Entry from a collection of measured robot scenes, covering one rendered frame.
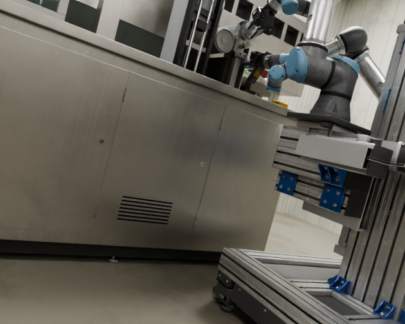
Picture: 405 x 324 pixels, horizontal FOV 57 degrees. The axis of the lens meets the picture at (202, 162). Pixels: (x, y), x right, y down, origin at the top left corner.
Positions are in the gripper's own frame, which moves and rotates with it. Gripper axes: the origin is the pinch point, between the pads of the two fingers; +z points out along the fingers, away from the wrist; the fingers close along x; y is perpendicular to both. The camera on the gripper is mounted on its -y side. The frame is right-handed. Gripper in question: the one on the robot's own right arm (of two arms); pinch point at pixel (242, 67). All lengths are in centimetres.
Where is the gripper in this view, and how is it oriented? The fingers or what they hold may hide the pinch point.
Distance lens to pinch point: 220.6
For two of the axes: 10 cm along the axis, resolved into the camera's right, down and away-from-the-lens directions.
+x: -8.0, -1.8, -5.7
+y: 2.5, -9.7, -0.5
